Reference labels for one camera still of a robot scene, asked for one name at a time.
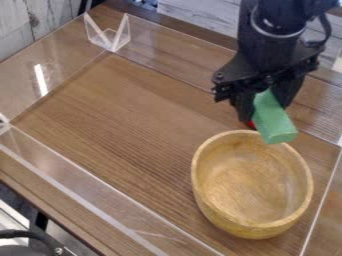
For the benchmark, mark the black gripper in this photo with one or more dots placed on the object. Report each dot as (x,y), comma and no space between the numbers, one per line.
(274,57)

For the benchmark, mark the green rectangular block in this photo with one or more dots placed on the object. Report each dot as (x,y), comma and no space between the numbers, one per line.
(271,120)

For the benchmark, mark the brown wooden bowl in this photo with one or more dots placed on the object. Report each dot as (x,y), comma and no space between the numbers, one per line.
(252,187)

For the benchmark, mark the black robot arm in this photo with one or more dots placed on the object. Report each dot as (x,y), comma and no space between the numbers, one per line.
(282,35)

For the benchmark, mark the red knitted strawberry toy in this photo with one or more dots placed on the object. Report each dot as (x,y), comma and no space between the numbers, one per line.
(251,125)

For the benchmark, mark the clear acrylic corner bracket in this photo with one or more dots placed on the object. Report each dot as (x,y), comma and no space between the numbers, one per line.
(108,39)

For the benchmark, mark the clear acrylic tray wall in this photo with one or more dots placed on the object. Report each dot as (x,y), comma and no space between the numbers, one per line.
(109,220)

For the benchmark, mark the black table clamp mount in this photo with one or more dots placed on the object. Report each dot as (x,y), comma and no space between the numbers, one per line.
(44,242)

